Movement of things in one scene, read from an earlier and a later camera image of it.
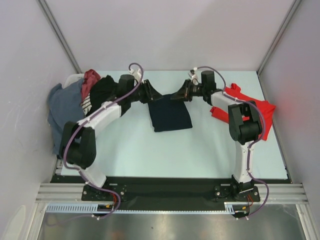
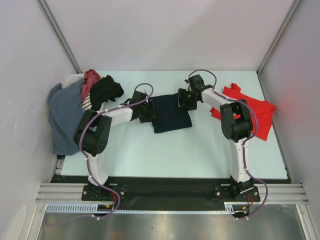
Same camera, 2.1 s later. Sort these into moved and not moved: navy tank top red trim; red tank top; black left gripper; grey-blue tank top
Moved: black left gripper
Not moved: grey-blue tank top; navy tank top red trim; red tank top
